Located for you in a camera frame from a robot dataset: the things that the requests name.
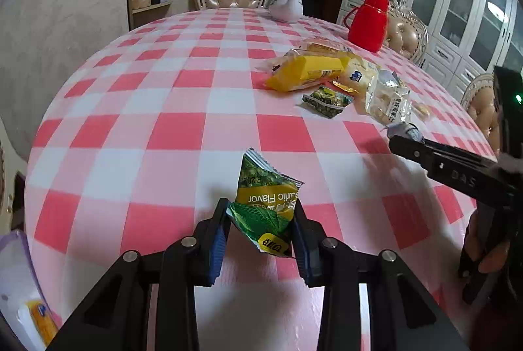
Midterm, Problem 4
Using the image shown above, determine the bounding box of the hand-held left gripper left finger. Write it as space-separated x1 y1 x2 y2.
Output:
47 198 231 351

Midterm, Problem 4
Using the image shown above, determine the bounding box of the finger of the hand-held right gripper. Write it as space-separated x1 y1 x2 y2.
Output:
388 122 498 177

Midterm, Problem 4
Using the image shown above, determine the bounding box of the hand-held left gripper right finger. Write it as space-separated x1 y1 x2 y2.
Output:
291 199 470 351

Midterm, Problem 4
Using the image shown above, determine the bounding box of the large green snack packet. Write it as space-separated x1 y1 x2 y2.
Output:
226 148 305 259

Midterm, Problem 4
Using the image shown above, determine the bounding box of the white container with purple rim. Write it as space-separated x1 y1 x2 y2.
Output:
0 230 62 351

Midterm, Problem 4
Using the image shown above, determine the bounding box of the clear packet of pale snacks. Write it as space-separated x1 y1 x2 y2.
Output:
363 69 411 127

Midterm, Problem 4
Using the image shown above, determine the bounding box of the person's right hand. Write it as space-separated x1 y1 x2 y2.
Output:
460 208 515 305

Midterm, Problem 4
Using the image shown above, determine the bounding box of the small tan snack packet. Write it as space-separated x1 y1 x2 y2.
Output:
411 100 431 119

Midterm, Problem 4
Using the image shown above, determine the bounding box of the white packet with blue logo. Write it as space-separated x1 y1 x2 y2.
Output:
333 53 380 94

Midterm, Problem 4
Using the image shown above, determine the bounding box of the small green snack packet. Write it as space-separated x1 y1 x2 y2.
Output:
301 85 354 119

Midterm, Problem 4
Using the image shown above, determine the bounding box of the red thermos jug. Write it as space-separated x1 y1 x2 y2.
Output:
346 0 391 53

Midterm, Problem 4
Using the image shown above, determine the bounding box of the red checkered tablecloth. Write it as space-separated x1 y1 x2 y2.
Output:
25 7 505 351

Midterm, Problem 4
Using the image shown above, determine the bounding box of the clear wrapped cake packet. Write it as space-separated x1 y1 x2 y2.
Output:
300 38 354 58

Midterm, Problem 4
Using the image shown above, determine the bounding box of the long yellow snack packet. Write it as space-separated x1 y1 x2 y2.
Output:
263 55 348 92

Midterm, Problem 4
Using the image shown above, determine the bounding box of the white teapot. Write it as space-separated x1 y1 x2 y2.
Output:
268 0 304 24

